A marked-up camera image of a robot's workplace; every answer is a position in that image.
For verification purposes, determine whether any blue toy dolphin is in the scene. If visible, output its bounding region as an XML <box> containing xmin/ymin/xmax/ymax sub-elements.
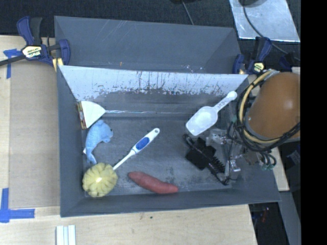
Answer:
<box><xmin>82</xmin><ymin>119</ymin><xmax>114</xmax><ymax>165</ymax></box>

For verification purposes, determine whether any white toy sandwich wedge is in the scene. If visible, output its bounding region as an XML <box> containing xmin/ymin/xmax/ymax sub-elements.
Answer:
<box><xmin>76</xmin><ymin>100</ymin><xmax>107</xmax><ymax>130</ymax></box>

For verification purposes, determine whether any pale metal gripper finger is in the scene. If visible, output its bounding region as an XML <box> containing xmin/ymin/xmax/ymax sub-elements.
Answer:
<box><xmin>224</xmin><ymin>154</ymin><xmax>244</xmax><ymax>178</ymax></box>
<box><xmin>208</xmin><ymin>128</ymin><xmax>242</xmax><ymax>151</ymax></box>

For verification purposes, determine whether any brown cardboard board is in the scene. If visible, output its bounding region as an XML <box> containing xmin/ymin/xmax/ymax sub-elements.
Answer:
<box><xmin>9</xmin><ymin>61</ymin><xmax>62</xmax><ymax>210</ymax></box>

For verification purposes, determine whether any grey metal bin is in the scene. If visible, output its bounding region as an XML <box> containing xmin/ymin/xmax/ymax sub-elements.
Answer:
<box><xmin>54</xmin><ymin>15</ymin><xmax>282</xmax><ymax>218</ymax></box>

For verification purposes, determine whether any red-brown toy sweet potato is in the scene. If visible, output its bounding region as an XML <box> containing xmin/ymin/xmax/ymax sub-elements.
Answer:
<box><xmin>127</xmin><ymin>171</ymin><xmax>179</xmax><ymax>195</ymax></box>

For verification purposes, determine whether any white plastic scoop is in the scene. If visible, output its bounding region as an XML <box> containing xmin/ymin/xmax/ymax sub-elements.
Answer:
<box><xmin>185</xmin><ymin>90</ymin><xmax>239</xmax><ymax>137</ymax></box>

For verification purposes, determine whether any yellow brush with white handle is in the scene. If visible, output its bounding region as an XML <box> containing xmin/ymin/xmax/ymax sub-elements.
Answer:
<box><xmin>82</xmin><ymin>127</ymin><xmax>161</xmax><ymax>198</ymax></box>

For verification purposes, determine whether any black brush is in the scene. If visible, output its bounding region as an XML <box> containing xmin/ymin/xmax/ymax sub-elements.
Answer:
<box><xmin>182</xmin><ymin>133</ymin><xmax>231</xmax><ymax>186</ymax></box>

